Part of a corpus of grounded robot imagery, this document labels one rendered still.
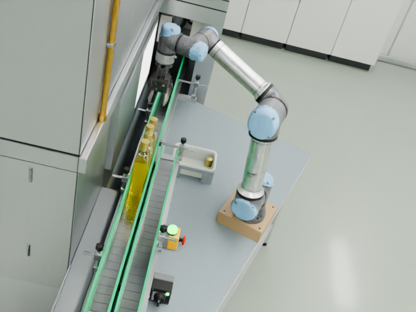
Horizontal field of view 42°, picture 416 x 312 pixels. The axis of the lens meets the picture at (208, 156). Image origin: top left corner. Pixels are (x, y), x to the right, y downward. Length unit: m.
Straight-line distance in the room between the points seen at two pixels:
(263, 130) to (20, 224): 0.93
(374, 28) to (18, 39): 5.06
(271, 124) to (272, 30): 4.16
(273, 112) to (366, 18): 4.23
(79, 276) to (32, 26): 0.93
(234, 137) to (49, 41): 1.77
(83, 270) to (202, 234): 0.63
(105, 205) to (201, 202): 0.53
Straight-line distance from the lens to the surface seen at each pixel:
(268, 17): 6.06
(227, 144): 3.02
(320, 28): 6.14
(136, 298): 1.98
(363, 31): 6.22
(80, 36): 1.48
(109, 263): 2.07
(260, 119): 2.01
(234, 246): 2.43
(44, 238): 1.97
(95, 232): 2.17
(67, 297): 1.96
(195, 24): 3.26
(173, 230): 2.27
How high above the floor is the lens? 2.44
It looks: 36 degrees down
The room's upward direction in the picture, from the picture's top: 15 degrees clockwise
